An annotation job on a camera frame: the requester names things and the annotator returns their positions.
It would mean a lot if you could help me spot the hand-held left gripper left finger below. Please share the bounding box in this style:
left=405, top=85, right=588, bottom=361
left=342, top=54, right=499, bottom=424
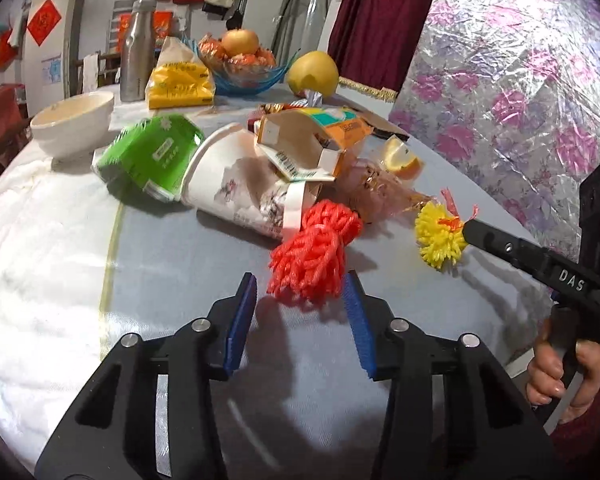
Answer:
left=32, top=272, right=258, bottom=480

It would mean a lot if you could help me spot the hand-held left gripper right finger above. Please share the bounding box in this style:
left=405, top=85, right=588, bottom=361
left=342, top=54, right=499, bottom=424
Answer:
left=344, top=270, right=571, bottom=480

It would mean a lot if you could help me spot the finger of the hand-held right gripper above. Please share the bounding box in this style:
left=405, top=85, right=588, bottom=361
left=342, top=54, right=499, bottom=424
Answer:
left=461, top=216, right=551, bottom=281

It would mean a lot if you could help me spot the yellow foam fruit net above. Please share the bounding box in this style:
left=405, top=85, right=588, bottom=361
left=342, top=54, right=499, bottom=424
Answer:
left=414, top=189, right=481, bottom=274

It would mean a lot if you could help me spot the red foam fruit net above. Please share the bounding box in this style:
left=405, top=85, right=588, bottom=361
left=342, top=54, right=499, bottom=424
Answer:
left=267, top=199, right=364, bottom=304

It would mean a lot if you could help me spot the clear plastic wrapper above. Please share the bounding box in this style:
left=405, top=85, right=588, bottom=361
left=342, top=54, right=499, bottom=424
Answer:
left=336, top=156, right=437, bottom=222

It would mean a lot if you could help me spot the person's right forearm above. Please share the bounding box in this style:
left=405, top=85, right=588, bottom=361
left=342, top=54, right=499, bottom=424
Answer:
left=550, top=385, right=600, bottom=466

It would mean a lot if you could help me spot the person's right hand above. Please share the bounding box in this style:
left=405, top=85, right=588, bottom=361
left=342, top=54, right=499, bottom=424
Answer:
left=526, top=317, right=600, bottom=408

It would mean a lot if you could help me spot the light blue tablecloth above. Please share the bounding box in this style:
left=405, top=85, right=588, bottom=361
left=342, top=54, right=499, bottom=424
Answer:
left=100, top=80, right=556, bottom=480

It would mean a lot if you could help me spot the lemon slice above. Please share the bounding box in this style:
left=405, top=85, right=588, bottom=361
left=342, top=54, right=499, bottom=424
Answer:
left=381, top=136, right=424, bottom=181

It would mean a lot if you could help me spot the white printed paper cup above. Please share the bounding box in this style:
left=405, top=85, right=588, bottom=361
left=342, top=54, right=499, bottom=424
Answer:
left=180, top=122, right=312, bottom=241

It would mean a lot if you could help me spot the brown cardboard piece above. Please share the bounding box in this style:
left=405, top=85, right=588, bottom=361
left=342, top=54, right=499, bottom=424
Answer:
left=357, top=109, right=411, bottom=142

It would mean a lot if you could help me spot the floral foil sheet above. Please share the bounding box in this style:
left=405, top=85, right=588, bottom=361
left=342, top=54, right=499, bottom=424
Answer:
left=387, top=0, right=600, bottom=263

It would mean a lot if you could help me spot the green plastic packet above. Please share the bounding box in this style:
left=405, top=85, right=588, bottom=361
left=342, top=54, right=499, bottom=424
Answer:
left=91, top=114, right=206, bottom=204

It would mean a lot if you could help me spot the orange and white cardboard box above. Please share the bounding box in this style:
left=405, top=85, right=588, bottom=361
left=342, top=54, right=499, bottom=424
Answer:
left=254, top=106, right=376, bottom=182

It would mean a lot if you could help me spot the white tablecloth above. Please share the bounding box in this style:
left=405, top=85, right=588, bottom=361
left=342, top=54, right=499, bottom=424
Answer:
left=0, top=85, right=127, bottom=476

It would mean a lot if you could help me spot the red and gold candy wrapper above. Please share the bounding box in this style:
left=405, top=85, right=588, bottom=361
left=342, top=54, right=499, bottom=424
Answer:
left=256, top=101, right=302, bottom=115

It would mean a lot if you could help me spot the blue glass fruit bowl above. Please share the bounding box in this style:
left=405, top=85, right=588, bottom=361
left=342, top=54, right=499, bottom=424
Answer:
left=197, top=47, right=301, bottom=97

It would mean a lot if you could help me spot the yellow tissue pack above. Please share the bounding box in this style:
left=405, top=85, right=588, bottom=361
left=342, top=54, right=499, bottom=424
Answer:
left=147, top=35, right=217, bottom=110

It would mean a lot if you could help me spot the white ceramic bowl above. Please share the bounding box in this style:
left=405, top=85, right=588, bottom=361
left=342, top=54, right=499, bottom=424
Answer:
left=30, top=91, right=116, bottom=159

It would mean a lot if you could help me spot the maroon curtain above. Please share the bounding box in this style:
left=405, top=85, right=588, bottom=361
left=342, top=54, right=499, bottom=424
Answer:
left=327, top=0, right=447, bottom=103

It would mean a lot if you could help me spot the wrapped orange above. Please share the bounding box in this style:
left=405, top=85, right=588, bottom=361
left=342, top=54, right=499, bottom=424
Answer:
left=229, top=49, right=277, bottom=70
left=200, top=35, right=229, bottom=62

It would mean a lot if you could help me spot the yellow-red apple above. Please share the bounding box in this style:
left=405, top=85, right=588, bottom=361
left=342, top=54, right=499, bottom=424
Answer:
left=221, top=27, right=260, bottom=57

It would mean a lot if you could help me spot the stainless steel bottle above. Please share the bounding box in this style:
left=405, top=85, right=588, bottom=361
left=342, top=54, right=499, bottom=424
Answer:
left=119, top=0, right=156, bottom=102

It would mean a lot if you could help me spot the dark wooden chair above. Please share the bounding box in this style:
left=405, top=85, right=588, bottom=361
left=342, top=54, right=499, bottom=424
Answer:
left=75, top=51, right=122, bottom=92

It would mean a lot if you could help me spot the orange gift box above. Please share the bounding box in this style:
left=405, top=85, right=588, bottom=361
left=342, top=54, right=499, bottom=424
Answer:
left=116, top=10, right=175, bottom=52

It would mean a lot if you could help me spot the white refrigerator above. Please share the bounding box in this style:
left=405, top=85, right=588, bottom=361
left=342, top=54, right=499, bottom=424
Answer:
left=20, top=0, right=90, bottom=113

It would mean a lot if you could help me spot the red diamond poster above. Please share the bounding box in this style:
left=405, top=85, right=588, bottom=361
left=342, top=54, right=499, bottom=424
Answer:
left=26, top=1, right=62, bottom=47
left=0, top=30, right=22, bottom=72

